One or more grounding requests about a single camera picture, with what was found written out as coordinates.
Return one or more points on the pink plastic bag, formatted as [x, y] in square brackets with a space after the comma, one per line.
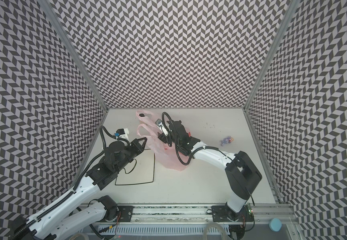
[164, 154]

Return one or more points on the teal round cap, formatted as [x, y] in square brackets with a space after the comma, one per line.
[275, 224]

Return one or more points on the purple toy figure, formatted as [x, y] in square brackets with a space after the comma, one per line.
[227, 140]

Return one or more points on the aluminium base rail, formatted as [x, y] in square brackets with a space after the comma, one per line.
[204, 213]

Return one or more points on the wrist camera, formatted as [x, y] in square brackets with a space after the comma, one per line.
[160, 124]
[122, 133]

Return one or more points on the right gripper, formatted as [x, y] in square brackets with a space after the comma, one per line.
[170, 135]

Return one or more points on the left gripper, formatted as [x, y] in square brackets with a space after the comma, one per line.
[135, 144]

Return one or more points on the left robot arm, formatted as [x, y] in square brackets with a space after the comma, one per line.
[57, 221]

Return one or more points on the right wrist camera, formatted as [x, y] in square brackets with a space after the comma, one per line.
[160, 124]

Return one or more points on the white mat black border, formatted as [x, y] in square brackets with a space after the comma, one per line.
[139, 171]

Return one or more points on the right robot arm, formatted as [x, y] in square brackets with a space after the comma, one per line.
[242, 174]

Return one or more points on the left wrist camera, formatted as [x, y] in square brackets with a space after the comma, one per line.
[122, 133]

